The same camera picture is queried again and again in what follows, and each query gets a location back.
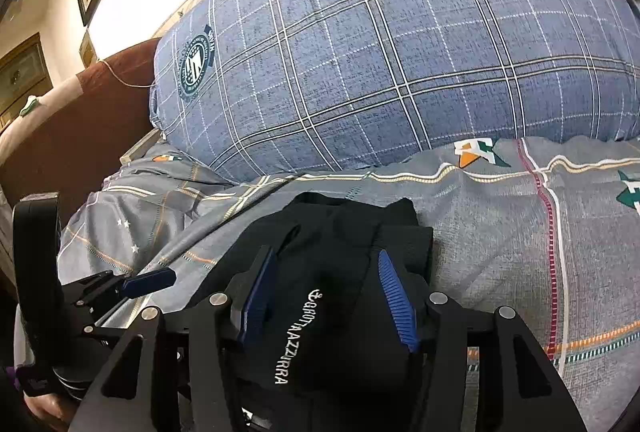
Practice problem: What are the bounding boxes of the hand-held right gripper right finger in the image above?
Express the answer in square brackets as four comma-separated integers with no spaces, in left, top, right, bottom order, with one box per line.
[377,250,589,432]

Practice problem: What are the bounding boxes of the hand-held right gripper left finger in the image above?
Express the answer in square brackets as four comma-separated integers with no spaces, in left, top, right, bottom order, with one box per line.
[67,246,279,432]

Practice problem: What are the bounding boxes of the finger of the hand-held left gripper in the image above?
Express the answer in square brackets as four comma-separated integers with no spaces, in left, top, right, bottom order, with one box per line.
[74,268,177,314]

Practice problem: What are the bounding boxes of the black pants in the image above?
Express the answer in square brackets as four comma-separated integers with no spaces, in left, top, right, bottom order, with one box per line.
[165,191,469,432]

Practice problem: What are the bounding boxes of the person's left hand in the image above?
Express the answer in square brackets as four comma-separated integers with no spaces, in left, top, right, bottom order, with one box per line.
[22,393,77,432]

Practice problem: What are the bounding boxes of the grey printed bedsheet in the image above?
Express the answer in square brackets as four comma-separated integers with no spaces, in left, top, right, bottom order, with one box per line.
[56,134,640,432]

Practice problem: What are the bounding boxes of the brown headboard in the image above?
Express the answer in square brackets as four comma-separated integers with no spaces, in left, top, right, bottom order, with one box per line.
[0,37,162,233]

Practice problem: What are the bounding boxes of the wooden cabinet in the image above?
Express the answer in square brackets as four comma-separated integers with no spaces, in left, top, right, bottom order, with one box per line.
[0,33,54,129]

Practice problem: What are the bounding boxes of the blue plaid pillow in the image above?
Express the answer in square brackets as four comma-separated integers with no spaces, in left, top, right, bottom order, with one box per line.
[149,0,640,187]

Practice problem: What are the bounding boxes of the beige bed frame rail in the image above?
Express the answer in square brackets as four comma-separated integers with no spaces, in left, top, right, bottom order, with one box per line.
[119,128,165,166]

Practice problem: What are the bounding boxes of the white thin cable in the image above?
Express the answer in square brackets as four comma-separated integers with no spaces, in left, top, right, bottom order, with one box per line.
[96,58,157,89]

